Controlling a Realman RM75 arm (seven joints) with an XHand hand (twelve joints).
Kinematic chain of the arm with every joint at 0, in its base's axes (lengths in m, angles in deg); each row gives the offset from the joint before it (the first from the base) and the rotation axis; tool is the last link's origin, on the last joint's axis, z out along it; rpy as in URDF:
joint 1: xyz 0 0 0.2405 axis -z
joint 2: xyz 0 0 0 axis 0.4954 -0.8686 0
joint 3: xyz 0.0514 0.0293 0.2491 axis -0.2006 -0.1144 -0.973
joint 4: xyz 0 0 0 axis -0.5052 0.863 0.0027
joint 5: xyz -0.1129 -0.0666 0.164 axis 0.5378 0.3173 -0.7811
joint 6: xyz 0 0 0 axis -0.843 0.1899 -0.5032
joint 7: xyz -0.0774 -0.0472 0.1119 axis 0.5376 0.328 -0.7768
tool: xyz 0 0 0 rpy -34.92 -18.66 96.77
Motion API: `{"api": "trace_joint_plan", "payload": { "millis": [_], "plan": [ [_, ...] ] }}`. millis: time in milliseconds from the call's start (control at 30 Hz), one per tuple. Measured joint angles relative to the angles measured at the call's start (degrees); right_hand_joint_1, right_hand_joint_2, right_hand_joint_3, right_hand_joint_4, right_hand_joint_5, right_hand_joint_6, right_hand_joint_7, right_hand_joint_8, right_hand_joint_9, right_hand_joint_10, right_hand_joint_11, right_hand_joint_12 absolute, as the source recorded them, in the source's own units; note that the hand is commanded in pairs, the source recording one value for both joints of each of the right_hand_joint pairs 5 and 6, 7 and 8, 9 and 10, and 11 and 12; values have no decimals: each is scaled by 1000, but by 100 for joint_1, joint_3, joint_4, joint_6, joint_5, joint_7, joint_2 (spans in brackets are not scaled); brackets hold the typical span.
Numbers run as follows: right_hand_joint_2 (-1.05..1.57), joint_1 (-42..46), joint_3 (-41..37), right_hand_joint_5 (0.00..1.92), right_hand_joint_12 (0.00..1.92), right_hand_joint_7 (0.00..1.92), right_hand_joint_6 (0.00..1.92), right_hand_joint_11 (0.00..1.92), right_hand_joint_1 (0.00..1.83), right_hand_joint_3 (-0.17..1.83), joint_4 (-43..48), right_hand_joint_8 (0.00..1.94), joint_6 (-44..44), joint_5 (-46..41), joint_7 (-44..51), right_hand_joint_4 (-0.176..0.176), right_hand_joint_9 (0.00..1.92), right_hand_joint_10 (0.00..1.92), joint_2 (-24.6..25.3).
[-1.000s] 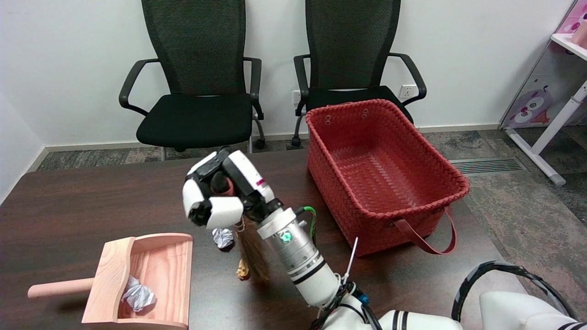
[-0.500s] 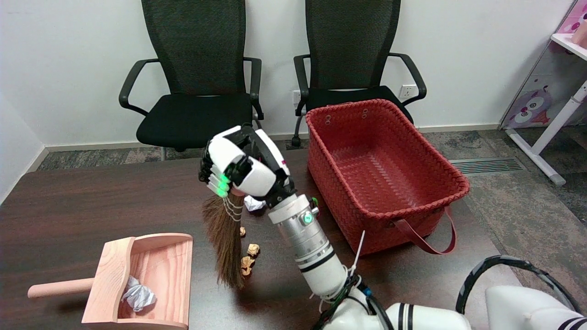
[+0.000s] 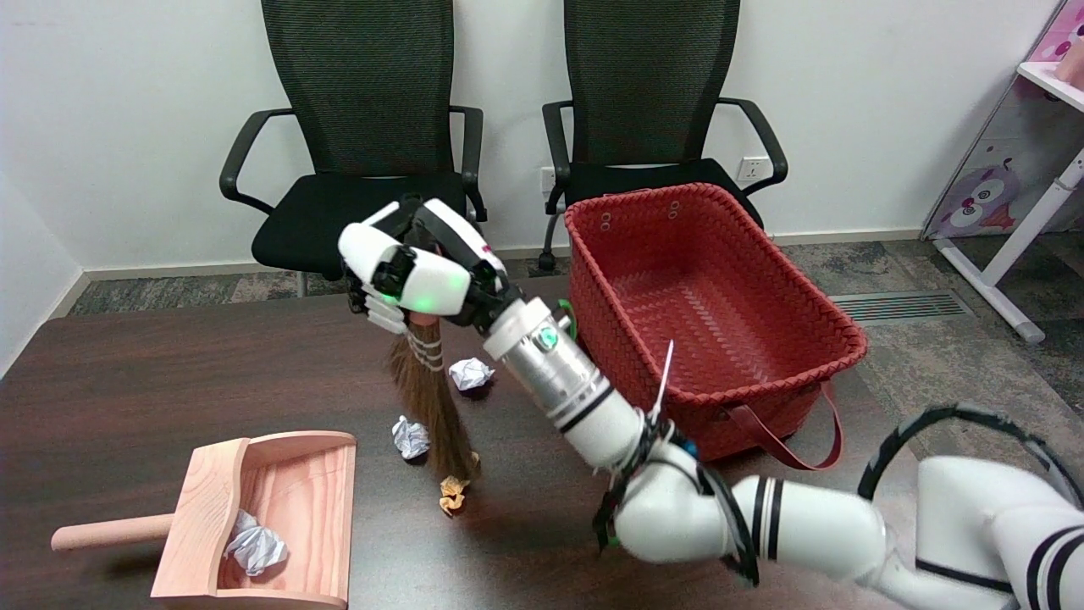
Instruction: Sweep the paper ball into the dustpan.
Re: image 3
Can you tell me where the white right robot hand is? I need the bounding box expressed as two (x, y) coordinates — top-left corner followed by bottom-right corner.
(337, 197), (522, 336)

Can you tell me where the white paper ball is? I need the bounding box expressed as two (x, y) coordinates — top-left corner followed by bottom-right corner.
(391, 415), (431, 461)
(449, 357), (496, 393)
(224, 510), (289, 577)

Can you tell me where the brown straw hand broom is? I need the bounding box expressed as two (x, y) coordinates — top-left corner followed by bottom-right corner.
(388, 313), (482, 484)

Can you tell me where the wooden dustpan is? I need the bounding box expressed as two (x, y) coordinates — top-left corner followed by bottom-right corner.
(51, 430), (357, 610)

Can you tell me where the black mesh office chair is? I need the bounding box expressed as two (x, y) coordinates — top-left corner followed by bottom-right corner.
(542, 0), (788, 272)
(219, 0), (490, 297)

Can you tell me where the red woven basket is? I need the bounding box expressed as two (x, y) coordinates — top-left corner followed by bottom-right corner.
(564, 182), (868, 472)

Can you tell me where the white zip tie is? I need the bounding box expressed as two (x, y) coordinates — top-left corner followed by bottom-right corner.
(648, 341), (674, 420)

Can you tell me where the floor vent grille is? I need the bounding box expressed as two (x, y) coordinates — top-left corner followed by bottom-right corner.
(830, 291), (975, 324)

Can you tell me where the cartoon owl print panel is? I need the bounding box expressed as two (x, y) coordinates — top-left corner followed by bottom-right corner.
(921, 0), (1084, 240)

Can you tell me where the pink cup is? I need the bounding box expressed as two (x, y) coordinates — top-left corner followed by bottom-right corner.
(1054, 38), (1084, 90)

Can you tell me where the coloured wire bundle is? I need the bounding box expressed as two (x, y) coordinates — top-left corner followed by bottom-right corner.
(593, 415), (704, 552)

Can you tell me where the black cable loop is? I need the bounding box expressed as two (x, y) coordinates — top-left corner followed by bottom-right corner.
(857, 405), (1084, 509)
(699, 462), (760, 587)

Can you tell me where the white desk frame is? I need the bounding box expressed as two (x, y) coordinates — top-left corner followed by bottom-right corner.
(932, 61), (1084, 344)

